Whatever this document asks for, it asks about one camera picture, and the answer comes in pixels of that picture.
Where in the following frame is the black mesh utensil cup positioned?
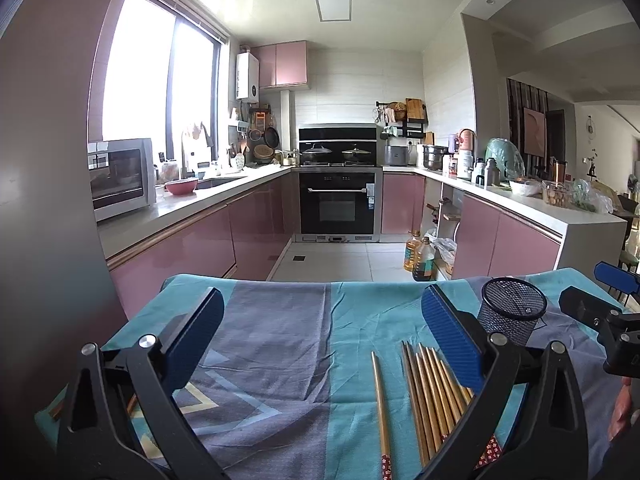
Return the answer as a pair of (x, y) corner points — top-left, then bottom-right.
(477, 278), (548, 346)

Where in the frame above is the single wooden chopstick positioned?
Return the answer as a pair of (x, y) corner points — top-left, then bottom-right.
(371, 351), (393, 480)

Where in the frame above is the person's right hand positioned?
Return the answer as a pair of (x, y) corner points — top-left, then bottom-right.
(608, 377), (639, 442)

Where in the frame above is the clear snack container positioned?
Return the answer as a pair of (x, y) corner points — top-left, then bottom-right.
(541, 181), (572, 208)

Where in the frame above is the white bowl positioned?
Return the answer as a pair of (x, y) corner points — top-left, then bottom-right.
(509, 179), (541, 197)

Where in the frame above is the dark sauce bottle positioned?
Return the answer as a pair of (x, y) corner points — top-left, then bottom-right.
(412, 236), (435, 282)

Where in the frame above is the yellow cooking oil bottle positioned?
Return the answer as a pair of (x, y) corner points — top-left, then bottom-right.
(404, 231), (422, 273)

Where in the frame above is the pink kettle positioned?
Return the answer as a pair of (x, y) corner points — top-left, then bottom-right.
(458, 129), (475, 152)

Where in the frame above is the teal grey tablecloth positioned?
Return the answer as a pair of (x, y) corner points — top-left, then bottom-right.
(36, 268), (639, 479)

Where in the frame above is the steel stock pot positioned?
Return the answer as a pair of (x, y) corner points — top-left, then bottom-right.
(423, 144), (449, 171)

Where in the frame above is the white microwave oven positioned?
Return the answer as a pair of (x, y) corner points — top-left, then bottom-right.
(87, 138), (156, 222)

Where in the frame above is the red bowl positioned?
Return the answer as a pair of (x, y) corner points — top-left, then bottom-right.
(165, 178), (198, 196)

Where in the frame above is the black built-in oven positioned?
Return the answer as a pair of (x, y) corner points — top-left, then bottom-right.
(298, 166), (383, 242)

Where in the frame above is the black pot with lid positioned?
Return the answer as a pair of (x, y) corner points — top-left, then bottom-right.
(342, 145), (375, 166)

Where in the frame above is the black range hood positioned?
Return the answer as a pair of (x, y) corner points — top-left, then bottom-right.
(298, 124), (378, 150)

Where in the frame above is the black wok with lid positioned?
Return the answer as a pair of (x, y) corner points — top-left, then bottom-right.
(300, 144), (332, 165)

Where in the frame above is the white water heater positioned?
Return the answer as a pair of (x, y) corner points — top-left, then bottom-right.
(235, 52), (259, 103)

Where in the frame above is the ceiling light panel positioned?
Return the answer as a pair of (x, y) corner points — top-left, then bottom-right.
(314, 0), (352, 23)

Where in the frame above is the black wall shelf rack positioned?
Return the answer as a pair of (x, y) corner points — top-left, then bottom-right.
(374, 98), (428, 142)

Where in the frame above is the pink wall cabinet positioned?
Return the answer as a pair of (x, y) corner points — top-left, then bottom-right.
(250, 41), (308, 90)

